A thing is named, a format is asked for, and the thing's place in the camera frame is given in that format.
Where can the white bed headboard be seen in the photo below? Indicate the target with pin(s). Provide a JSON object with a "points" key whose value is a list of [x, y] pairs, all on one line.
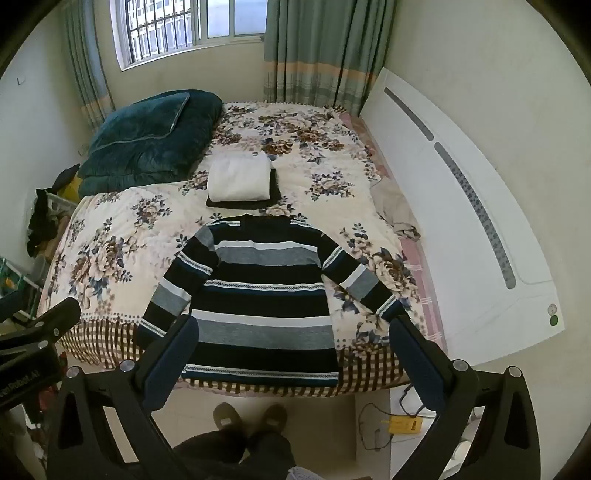
{"points": [[461, 221]]}

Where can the striped knit sweater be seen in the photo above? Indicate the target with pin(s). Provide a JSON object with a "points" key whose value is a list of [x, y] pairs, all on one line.
{"points": [[263, 295]]}

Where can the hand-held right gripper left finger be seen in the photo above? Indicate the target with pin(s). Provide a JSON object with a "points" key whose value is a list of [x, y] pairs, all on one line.
{"points": [[170, 357]]}

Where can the teal velvet quilt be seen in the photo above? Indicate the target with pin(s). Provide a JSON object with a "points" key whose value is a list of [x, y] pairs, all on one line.
{"points": [[161, 164]]}

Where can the crumpled beige cloth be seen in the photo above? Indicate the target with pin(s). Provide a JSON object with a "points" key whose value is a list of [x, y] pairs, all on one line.
{"points": [[392, 207]]}

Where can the green striped curtain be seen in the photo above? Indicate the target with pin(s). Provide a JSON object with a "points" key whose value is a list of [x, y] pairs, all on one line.
{"points": [[87, 64], [323, 50]]}

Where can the white pillow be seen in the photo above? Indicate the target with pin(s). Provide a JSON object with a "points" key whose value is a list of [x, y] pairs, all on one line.
{"points": [[238, 177]]}

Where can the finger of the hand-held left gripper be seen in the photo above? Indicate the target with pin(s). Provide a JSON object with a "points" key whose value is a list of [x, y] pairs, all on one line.
{"points": [[57, 319]]}

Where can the pink bed sheet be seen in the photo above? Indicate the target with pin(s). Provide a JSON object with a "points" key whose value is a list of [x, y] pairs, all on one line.
{"points": [[425, 277]]}

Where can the green metal rack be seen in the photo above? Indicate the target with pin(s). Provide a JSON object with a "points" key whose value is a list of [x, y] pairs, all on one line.
{"points": [[16, 277]]}

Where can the floral plush blanket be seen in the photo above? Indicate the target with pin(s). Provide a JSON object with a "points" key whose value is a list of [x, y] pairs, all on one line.
{"points": [[323, 184]]}

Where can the grey-brown slipper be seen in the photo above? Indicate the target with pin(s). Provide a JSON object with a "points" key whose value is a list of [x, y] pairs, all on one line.
{"points": [[227, 417], [274, 417]]}

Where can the barred window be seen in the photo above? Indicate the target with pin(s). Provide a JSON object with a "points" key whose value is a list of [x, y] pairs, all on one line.
{"points": [[184, 27]]}

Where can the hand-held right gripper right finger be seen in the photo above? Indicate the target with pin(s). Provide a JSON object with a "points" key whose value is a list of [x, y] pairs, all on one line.
{"points": [[421, 367]]}

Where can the black folded cloth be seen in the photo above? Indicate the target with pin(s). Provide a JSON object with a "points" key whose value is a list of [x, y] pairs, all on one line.
{"points": [[240, 204]]}

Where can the person's dark trousers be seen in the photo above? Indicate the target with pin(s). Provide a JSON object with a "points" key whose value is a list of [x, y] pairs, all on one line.
{"points": [[221, 457]]}

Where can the teal velvet pillow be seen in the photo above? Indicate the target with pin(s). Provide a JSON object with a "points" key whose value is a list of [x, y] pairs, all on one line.
{"points": [[138, 122]]}

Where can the yellow box device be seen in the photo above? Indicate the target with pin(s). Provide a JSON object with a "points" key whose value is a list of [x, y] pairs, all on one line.
{"points": [[406, 425]]}

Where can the black hanging garment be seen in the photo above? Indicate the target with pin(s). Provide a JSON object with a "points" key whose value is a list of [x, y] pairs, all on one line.
{"points": [[39, 221]]}

